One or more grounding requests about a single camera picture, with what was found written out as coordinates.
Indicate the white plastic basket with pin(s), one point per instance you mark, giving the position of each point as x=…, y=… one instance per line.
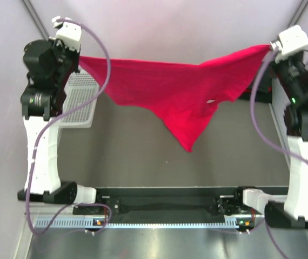
x=80, y=88

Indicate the aluminium corner post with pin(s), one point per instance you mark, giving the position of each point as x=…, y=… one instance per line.
x=298, y=13
x=31, y=11

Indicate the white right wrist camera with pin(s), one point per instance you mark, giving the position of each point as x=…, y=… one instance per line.
x=289, y=42

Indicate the aluminium frame rail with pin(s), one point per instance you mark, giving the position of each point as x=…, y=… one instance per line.
x=43, y=221

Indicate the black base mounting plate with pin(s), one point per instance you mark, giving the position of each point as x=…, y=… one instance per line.
x=171, y=204

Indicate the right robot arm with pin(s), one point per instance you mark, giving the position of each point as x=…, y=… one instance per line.
x=290, y=212

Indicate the aluminium corner post right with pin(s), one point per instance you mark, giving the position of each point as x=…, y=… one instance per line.
x=298, y=13

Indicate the aluminium corner post left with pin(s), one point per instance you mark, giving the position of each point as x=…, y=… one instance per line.
x=31, y=11

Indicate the slotted grey cable duct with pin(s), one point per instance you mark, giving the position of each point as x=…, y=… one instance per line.
x=93, y=223

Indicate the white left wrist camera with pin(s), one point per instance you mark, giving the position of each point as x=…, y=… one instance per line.
x=69, y=33

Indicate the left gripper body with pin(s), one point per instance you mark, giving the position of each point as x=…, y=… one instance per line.
x=68, y=60

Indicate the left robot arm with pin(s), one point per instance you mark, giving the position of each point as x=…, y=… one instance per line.
x=49, y=63

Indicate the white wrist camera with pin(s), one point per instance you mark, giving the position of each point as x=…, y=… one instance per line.
x=69, y=33
x=289, y=42

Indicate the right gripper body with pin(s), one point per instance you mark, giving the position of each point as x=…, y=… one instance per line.
x=288, y=70

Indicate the pink t shirt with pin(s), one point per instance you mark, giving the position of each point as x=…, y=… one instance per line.
x=183, y=96

